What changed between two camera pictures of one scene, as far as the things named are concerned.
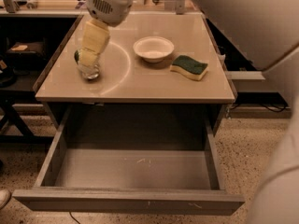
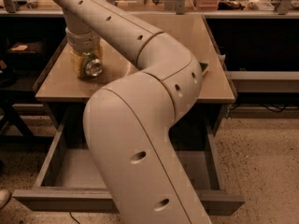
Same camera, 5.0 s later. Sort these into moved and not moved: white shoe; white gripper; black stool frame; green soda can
Moved: white gripper
Not moved: black stool frame; white shoe; green soda can
